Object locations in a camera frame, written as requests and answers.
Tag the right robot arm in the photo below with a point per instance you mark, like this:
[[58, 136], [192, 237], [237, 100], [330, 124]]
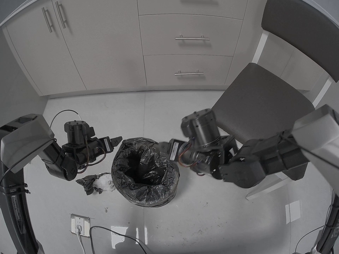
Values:
[[264, 157]]

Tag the clear printed wrapper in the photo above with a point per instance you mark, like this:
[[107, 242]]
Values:
[[106, 182]]

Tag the crumpled black plastic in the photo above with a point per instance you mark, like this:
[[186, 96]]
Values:
[[88, 182]]

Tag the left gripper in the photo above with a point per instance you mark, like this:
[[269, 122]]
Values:
[[102, 147]]

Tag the dark grey white-framed chair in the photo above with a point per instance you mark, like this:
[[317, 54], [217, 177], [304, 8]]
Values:
[[254, 99]]

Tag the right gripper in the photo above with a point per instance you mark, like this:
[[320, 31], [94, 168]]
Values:
[[176, 151]]

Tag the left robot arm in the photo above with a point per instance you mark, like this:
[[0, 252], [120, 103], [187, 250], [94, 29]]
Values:
[[23, 141]]

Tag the pale grey cabinet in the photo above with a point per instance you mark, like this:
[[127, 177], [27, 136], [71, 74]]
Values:
[[106, 41]]

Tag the black plastic bag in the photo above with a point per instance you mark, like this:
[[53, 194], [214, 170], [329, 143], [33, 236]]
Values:
[[148, 192]]

